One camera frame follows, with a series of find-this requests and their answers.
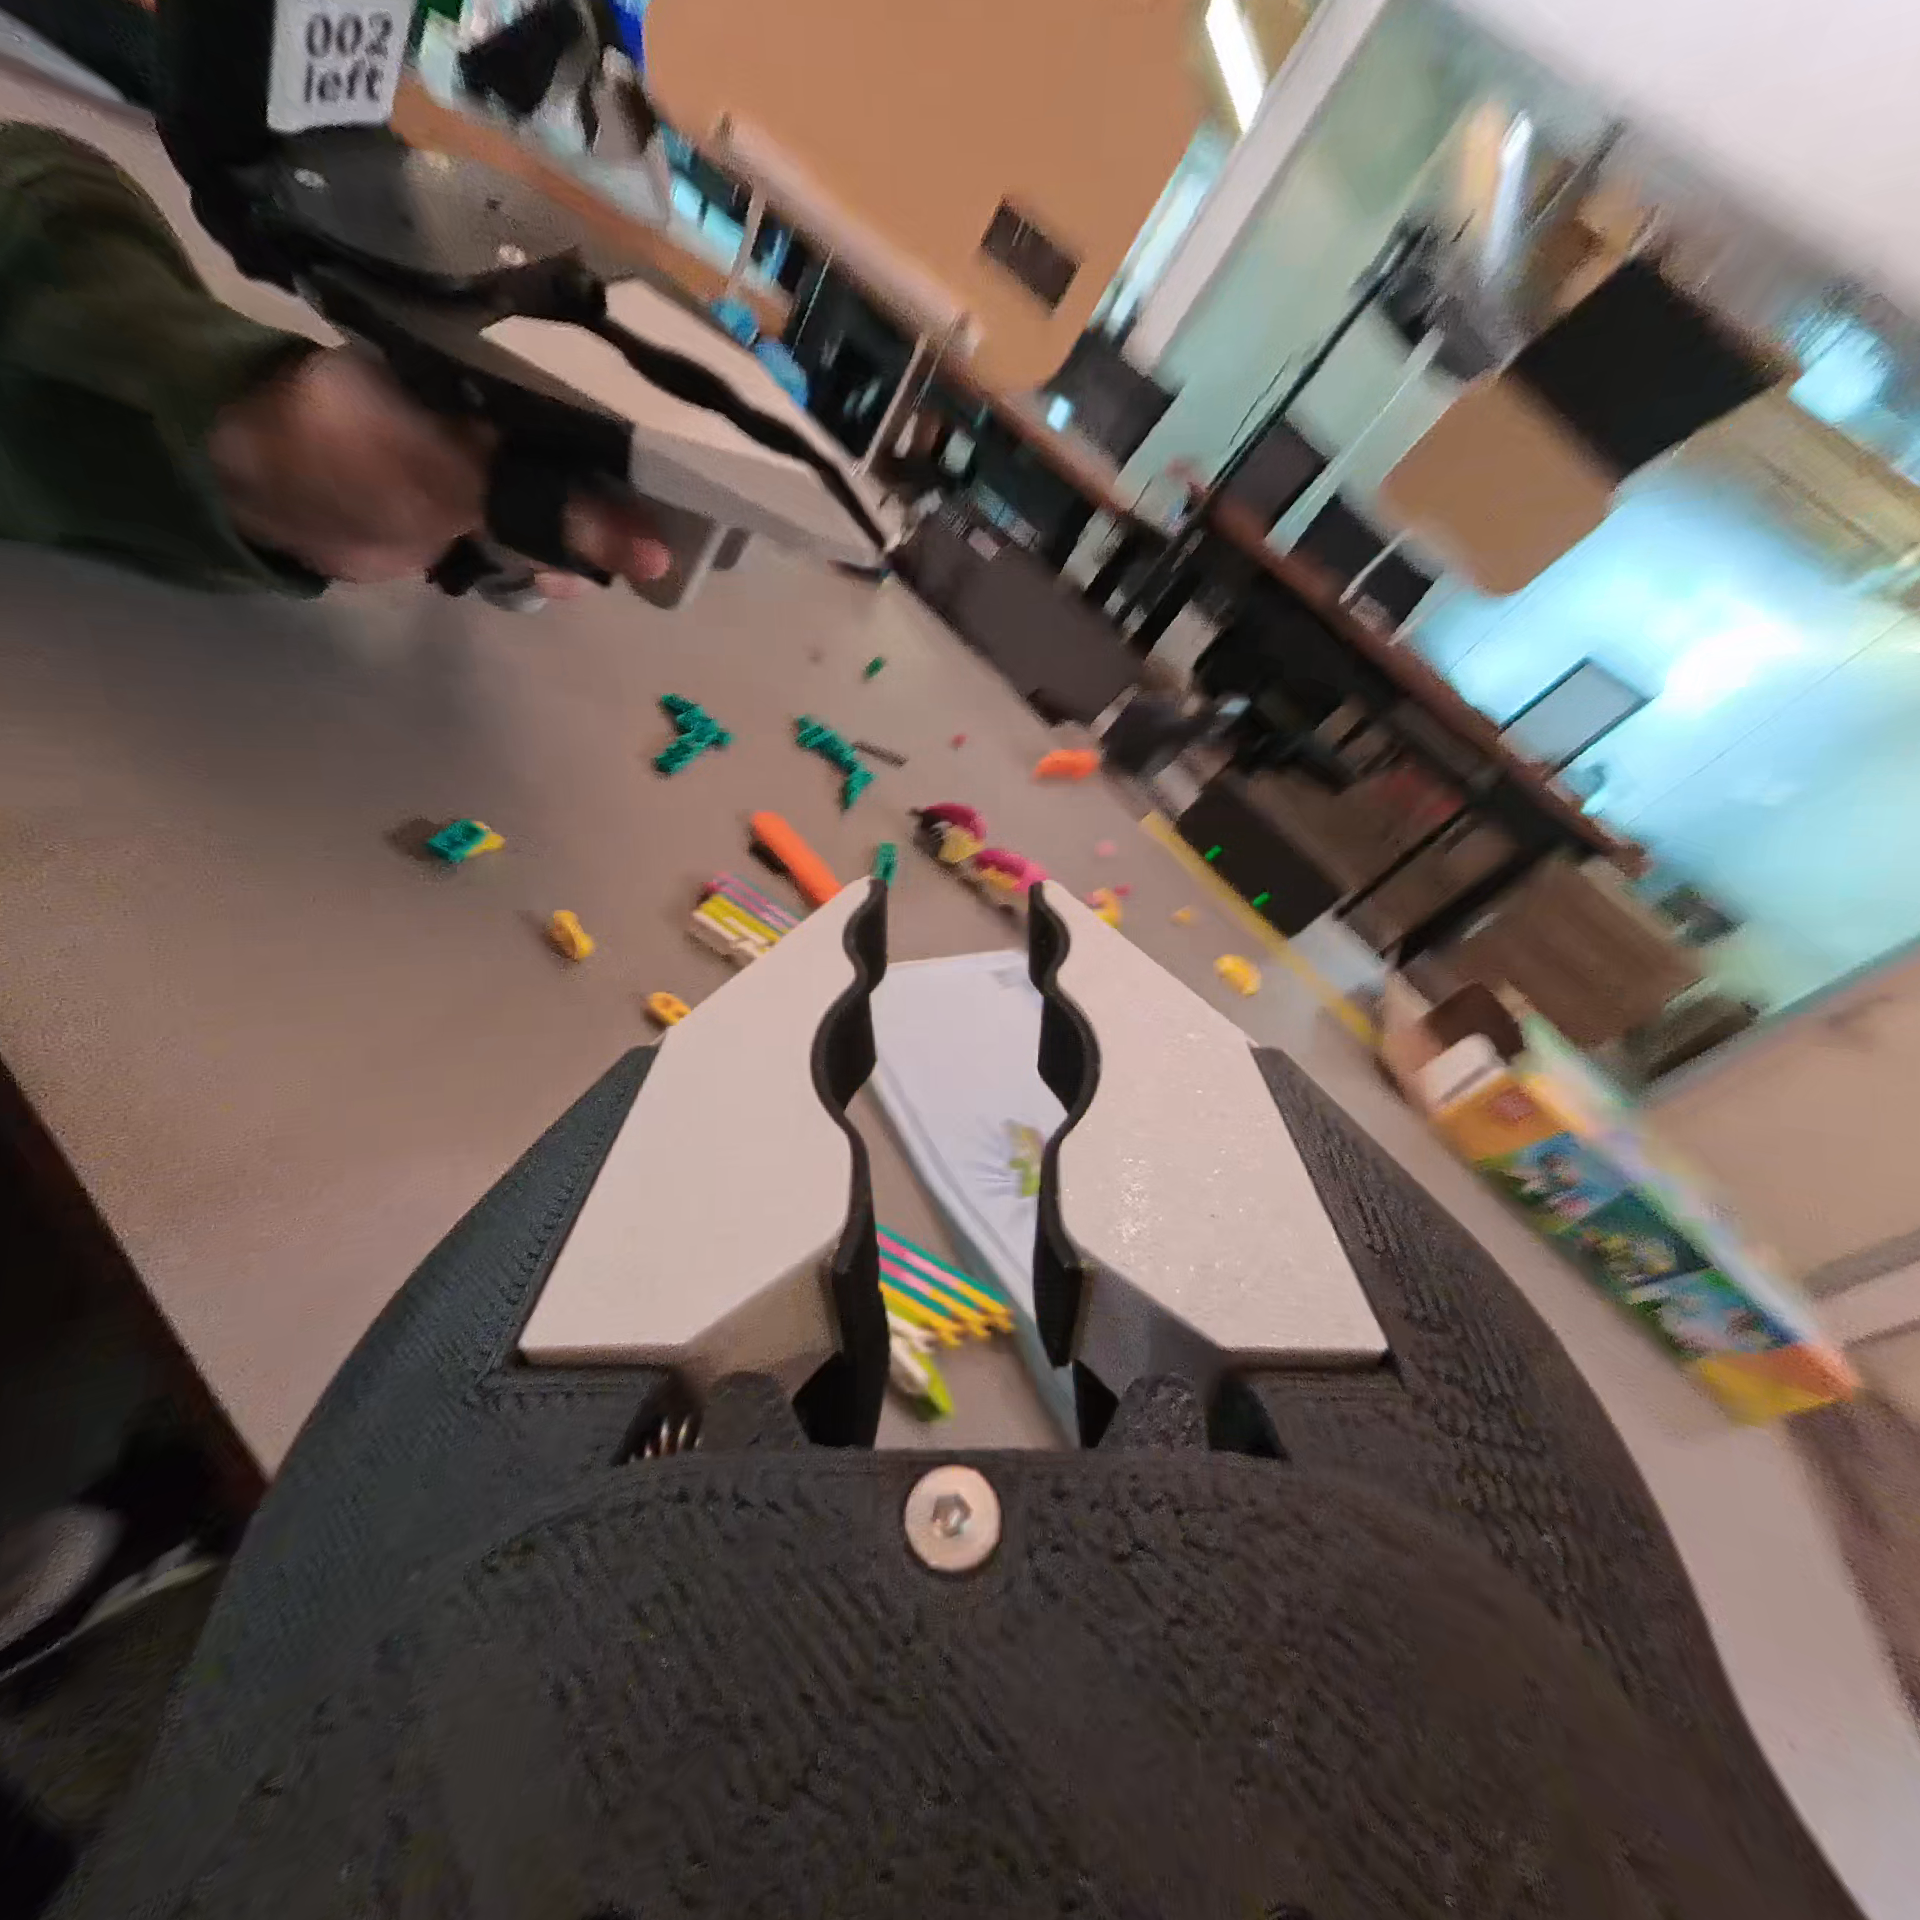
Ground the lego instruction booklet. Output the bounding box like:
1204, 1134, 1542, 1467
867, 950, 1086, 1446

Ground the white shoe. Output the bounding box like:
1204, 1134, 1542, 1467
0, 1505, 226, 1673

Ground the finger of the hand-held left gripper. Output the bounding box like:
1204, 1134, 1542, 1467
486, 323, 903, 572
599, 279, 874, 520

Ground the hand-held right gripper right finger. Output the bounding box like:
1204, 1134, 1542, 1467
1023, 881, 1392, 1450

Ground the black wall vent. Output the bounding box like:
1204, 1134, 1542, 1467
978, 200, 1080, 310

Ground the colourful lego box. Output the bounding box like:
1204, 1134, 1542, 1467
1423, 1019, 1862, 1426

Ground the orange lego brick separator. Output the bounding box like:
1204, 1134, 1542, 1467
748, 810, 846, 910

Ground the dark framed screen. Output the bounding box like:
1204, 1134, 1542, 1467
1499, 657, 1652, 776

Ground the long brown desk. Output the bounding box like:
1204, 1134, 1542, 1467
704, 112, 1644, 881

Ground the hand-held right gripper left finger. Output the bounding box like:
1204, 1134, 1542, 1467
516, 878, 894, 1450

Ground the striped lego wing assembly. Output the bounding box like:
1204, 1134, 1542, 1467
877, 1223, 1018, 1424
688, 874, 799, 966

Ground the black hanging panel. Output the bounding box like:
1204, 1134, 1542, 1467
1507, 257, 1802, 482

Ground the tan board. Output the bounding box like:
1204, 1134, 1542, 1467
1381, 376, 1622, 594

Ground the person's left hand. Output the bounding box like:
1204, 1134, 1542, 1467
218, 353, 669, 602

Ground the person's left forearm green sleeve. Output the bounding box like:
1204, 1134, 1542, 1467
0, 119, 338, 594

